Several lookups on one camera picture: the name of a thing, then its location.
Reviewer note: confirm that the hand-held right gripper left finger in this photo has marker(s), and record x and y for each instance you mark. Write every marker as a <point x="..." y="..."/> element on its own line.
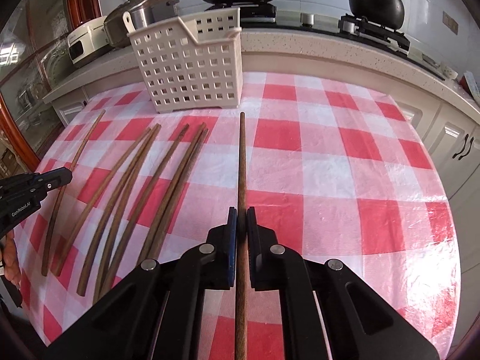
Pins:
<point x="233" y="232"/>

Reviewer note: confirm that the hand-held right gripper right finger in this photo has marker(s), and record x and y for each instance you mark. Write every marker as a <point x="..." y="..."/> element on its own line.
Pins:
<point x="250" y="232"/>

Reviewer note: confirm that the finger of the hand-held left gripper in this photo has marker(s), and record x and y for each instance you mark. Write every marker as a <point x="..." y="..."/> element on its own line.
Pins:
<point x="56" y="179"/>

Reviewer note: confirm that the long brown wooden chopstick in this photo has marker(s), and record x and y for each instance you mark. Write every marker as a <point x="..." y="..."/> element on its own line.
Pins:
<point x="242" y="165"/>

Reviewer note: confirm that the group of wooden chopsticks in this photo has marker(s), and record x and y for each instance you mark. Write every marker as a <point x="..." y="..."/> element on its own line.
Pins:
<point x="195" y="150"/>

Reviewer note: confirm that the white perforated plastic basket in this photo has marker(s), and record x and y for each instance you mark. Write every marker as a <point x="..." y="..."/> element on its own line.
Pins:
<point x="195" y="104"/>

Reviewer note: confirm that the person's left hand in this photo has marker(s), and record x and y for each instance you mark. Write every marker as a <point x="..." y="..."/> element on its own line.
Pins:
<point x="10" y="258"/>

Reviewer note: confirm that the red white checked tablecloth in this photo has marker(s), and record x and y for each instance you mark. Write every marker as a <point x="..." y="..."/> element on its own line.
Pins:
<point x="337" y="195"/>

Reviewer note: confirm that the white small kitchen appliance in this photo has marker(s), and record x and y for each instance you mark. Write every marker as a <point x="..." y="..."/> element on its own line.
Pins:
<point x="88" y="41"/>

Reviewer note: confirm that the silver rice cooker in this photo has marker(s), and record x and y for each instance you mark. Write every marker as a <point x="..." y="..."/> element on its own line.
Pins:
<point x="150" y="7"/>

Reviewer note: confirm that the speckled kitchen countertop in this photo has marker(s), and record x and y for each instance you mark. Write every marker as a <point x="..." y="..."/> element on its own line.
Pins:
<point x="318" y="45"/>

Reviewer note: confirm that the black glass gas stove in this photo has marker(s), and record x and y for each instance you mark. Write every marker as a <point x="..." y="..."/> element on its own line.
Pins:
<point x="285" y="20"/>

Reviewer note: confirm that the white stove knob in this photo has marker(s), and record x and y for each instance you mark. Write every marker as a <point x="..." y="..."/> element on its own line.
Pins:
<point x="349" y="26"/>
<point x="308" y="18"/>

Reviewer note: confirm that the small white bowl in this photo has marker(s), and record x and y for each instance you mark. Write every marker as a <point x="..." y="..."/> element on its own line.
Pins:
<point x="448" y="71"/>

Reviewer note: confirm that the black clay pot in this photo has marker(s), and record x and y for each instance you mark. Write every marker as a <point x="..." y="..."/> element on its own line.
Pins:
<point x="375" y="3"/>

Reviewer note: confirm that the blue white box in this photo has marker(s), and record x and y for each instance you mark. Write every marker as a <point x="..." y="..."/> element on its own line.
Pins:
<point x="470" y="86"/>

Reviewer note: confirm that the gold wall outlet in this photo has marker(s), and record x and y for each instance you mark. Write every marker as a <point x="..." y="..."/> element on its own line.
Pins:
<point x="450" y="22"/>

